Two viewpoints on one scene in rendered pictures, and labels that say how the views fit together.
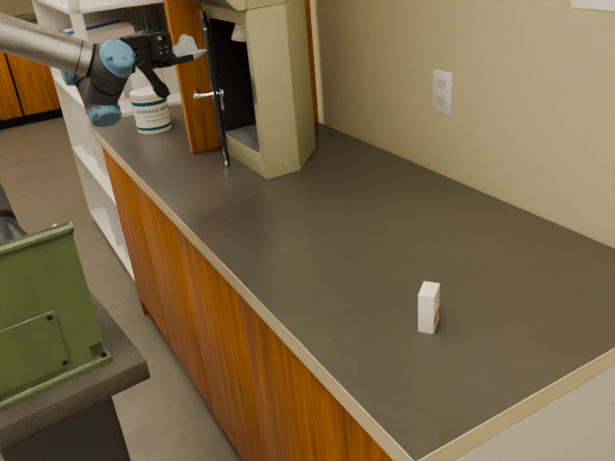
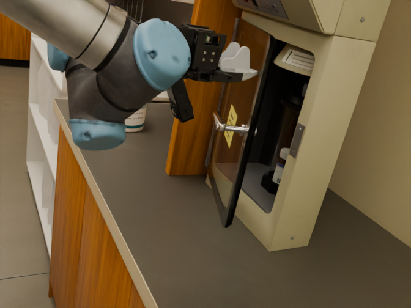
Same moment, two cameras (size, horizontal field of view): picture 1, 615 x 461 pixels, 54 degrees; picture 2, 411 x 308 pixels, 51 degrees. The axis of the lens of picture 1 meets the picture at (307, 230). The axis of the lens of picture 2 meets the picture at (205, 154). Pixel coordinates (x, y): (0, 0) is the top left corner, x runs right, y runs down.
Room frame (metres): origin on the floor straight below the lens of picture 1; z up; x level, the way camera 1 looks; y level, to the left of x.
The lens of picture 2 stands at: (0.84, 0.33, 1.46)
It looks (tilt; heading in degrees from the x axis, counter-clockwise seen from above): 22 degrees down; 357
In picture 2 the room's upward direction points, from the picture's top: 12 degrees clockwise
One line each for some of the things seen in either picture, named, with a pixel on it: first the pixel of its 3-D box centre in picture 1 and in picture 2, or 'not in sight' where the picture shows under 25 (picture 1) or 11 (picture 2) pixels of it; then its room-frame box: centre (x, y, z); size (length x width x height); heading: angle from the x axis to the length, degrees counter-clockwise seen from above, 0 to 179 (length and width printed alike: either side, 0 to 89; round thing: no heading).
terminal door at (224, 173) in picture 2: (213, 88); (233, 117); (1.75, 0.23, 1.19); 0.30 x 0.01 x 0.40; 8
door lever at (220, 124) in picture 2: (203, 92); (226, 122); (1.68, 0.25, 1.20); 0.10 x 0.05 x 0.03; 8
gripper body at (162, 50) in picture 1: (148, 52); (184, 52); (1.57, 0.36, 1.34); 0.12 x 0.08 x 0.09; 118
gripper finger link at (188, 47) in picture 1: (190, 47); (241, 63); (1.60, 0.26, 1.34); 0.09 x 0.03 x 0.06; 118
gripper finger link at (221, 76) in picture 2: (176, 59); (218, 74); (1.58, 0.29, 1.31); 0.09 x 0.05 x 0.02; 118
